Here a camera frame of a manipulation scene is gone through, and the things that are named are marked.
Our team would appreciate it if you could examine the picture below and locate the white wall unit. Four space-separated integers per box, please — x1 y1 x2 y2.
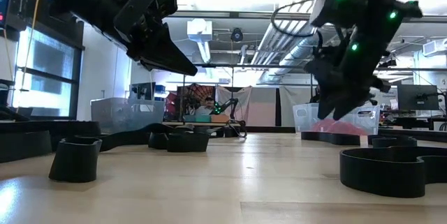
421 38 447 58

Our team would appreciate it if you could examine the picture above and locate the clear plastic basket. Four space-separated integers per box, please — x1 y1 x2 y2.
292 103 381 136

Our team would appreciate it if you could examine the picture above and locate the white hanging cloth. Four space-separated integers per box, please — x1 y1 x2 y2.
278 86 314 127
215 84 253 120

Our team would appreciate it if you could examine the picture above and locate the black ceiling camera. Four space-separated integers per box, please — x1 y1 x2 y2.
230 27 244 43

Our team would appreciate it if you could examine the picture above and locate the black pipe rail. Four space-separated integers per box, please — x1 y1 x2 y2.
181 61 447 127

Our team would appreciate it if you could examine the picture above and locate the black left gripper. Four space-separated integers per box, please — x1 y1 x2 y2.
113 0 198 77

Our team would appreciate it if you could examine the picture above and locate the background desk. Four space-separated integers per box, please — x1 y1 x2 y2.
380 110 447 130

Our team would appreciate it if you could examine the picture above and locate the large window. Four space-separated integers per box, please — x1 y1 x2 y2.
12 24 84 119

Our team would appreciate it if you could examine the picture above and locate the red thin rubber band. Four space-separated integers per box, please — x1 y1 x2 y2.
309 118 345 136
335 121 369 136

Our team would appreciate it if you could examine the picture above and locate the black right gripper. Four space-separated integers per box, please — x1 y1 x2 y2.
316 76 392 121

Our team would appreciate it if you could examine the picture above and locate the person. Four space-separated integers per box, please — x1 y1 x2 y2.
195 96 216 116

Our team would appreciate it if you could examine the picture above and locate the red patterned cloth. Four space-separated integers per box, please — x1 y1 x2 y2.
177 83 216 117

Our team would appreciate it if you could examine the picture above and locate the silver ceiling duct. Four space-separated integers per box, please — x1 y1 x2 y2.
251 0 315 77

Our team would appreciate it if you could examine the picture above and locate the black background monitor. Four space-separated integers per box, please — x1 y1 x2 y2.
397 84 441 111

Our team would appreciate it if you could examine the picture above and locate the grey translucent plastic basket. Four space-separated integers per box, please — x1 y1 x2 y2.
91 97 167 133

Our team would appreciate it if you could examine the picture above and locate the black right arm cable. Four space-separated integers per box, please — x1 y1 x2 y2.
270 0 318 38

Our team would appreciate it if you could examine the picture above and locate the grey overhead beam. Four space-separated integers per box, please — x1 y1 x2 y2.
163 9 447 22

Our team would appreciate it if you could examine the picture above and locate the pink hanging cloth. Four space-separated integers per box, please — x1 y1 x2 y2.
246 87 277 127

